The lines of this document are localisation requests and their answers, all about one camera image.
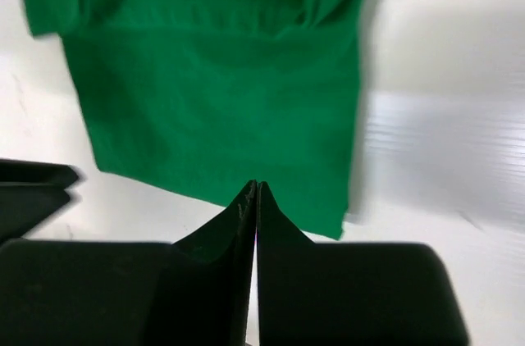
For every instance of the green t shirt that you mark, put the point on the green t shirt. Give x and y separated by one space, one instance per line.
200 96

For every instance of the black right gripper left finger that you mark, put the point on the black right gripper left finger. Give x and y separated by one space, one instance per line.
192 292

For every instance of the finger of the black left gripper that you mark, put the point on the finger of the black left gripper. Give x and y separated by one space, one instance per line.
24 172
26 207

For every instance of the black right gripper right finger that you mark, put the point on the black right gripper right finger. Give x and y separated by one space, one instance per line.
349 293

